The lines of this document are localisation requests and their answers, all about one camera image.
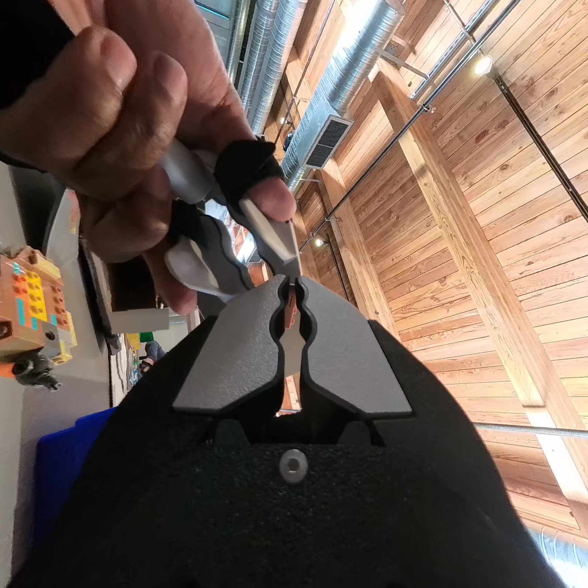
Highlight large silver ventilation duct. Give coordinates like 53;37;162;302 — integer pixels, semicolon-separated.
279;0;405;192

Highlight silver spiral pipes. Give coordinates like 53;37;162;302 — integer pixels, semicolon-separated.
232;0;306;134

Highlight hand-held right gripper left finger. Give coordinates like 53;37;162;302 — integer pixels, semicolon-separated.
175;274;287;416

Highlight person's left hand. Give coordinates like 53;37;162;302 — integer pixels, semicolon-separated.
0;0;299;318

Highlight stack of blue plastic bins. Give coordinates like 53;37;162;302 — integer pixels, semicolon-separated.
35;407;118;552

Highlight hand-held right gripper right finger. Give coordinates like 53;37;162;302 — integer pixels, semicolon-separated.
299;276;414;419

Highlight brown toy brick model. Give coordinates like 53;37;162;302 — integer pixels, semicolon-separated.
0;245;80;392

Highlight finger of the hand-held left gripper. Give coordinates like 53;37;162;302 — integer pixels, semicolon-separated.
237;196;304;279
164;204;256;302

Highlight small grey toy part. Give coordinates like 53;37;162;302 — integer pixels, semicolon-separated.
11;351;63;392

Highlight small brown toy brick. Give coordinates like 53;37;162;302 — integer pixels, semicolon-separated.
283;281;302;331

